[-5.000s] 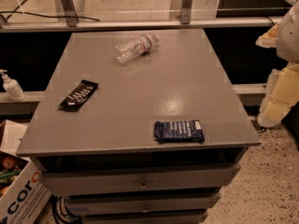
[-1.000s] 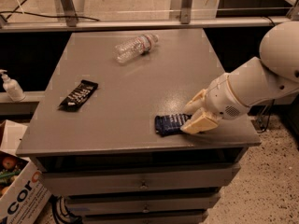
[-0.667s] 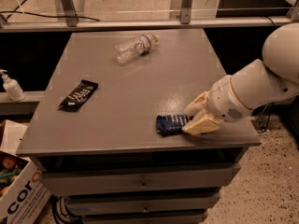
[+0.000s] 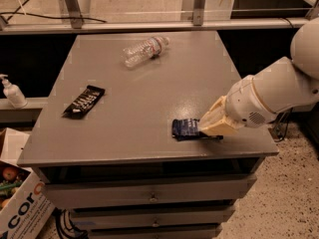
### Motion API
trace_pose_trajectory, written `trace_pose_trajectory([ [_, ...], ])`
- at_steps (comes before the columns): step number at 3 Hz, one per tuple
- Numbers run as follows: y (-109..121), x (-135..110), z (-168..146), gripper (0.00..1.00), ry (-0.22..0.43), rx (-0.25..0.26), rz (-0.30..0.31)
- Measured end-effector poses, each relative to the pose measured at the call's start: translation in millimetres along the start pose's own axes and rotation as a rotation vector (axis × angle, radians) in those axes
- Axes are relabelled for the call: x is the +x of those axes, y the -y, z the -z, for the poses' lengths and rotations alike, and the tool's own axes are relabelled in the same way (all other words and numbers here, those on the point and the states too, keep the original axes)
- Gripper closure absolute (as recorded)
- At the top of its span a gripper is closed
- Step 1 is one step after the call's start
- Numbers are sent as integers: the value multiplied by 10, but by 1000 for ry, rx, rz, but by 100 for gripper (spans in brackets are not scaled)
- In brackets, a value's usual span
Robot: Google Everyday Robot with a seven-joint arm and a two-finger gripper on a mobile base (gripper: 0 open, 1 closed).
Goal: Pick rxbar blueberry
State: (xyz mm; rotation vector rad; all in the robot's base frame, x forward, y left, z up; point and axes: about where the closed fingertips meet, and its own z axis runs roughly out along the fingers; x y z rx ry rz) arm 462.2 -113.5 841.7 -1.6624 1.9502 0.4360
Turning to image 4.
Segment grey metal frame rail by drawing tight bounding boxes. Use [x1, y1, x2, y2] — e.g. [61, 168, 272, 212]
[0, 0, 318, 35]

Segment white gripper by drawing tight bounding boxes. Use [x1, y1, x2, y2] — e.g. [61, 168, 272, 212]
[198, 75, 276, 136]

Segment black snack bar wrapper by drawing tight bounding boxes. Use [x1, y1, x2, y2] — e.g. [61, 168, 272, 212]
[62, 85, 106, 120]

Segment black cable on rail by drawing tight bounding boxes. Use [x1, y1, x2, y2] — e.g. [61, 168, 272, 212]
[0, 0, 108, 24]

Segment blue rxbar blueberry bar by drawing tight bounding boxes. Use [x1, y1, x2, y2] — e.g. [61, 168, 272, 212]
[171, 119, 223, 141]

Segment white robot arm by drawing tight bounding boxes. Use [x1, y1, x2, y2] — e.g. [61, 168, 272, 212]
[198, 18, 319, 136]

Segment white cardboard box with produce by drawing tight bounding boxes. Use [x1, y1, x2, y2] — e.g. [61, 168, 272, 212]
[0, 127, 54, 239]

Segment black cables under cabinet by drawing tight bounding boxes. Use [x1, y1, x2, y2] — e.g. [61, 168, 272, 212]
[53, 208, 90, 239]

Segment grey metal drawer cabinet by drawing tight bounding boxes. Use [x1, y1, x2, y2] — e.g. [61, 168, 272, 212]
[19, 31, 277, 239]

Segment clear plastic water bottle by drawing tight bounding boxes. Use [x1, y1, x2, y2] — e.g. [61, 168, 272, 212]
[123, 36, 170, 68]

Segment white pump dispenser bottle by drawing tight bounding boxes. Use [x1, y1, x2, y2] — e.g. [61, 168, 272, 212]
[0, 74, 27, 109]

